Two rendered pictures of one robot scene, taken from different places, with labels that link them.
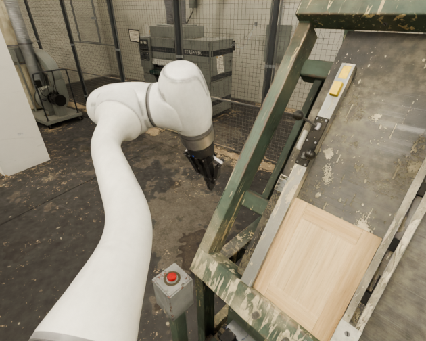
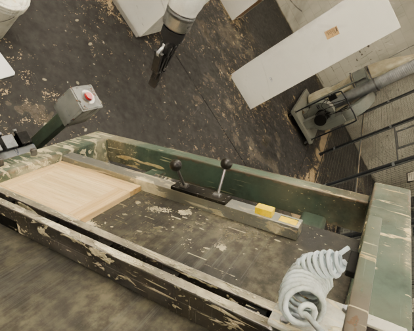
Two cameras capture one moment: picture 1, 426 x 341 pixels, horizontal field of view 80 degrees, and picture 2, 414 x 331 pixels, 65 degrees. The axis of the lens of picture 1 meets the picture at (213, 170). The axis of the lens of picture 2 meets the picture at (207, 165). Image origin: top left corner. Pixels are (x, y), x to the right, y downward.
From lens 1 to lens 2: 92 cm
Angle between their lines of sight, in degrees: 34
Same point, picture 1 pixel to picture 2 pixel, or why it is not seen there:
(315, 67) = (310, 222)
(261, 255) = (89, 161)
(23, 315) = (99, 67)
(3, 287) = (126, 60)
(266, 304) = (39, 159)
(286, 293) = (44, 175)
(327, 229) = (94, 199)
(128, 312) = not seen: outside the picture
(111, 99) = not seen: outside the picture
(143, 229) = not seen: outside the picture
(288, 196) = (142, 177)
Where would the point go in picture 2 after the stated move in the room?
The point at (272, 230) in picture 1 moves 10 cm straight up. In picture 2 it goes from (110, 168) to (126, 158)
